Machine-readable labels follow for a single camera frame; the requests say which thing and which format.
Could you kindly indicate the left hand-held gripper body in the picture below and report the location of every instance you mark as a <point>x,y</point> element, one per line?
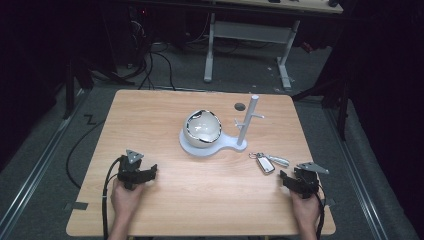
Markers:
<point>128,173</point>

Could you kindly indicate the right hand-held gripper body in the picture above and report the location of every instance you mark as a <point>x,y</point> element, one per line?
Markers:
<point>308,181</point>

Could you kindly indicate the silver car key with keyring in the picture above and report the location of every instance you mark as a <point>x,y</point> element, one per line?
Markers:
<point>265,164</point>

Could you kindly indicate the person's left hand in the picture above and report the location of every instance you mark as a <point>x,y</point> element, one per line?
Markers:
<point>125,200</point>

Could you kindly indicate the person's right hand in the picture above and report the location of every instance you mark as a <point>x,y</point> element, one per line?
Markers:
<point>305,210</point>

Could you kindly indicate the grey tape strip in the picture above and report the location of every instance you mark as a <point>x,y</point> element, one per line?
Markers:
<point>330,202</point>
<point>80,206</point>

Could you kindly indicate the white stand with pegs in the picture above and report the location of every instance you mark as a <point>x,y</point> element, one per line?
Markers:
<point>245,126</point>

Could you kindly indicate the white metallic cup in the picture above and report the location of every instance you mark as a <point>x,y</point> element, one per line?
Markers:
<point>202,128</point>

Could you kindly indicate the black metal stand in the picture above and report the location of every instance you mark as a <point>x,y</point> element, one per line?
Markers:
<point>336,96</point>
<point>71,90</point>

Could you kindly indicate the dark computer tower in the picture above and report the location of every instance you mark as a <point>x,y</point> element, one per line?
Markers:
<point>131,33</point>

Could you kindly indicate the white-legged wooden desk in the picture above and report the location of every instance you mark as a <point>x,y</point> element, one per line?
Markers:
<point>253,31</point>

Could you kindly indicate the metal floor rail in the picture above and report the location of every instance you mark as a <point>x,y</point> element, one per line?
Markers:
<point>358,173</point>
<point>36,170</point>

